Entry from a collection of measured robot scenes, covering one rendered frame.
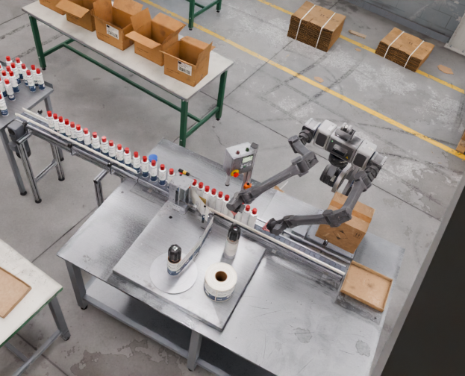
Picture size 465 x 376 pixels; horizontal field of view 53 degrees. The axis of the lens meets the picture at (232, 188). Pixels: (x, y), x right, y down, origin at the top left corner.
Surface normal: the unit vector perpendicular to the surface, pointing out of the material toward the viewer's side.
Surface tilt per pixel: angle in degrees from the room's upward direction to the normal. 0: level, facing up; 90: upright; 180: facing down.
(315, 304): 0
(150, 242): 0
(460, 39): 90
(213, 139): 0
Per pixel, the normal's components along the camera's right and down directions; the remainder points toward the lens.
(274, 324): 0.12, -0.64
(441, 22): -0.55, 0.59
